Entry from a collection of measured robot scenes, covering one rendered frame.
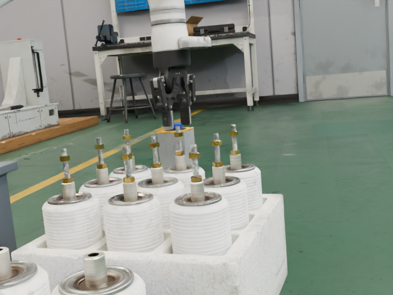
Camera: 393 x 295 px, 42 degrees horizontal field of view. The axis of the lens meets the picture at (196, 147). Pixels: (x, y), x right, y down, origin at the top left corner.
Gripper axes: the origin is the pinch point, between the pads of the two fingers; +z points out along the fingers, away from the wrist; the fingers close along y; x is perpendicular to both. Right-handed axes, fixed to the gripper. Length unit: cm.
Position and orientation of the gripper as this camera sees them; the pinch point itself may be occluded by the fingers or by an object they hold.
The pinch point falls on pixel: (177, 120)
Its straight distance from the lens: 106.2
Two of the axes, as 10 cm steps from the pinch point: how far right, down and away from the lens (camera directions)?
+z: 0.8, 9.8, 1.5
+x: 8.7, 0.0, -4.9
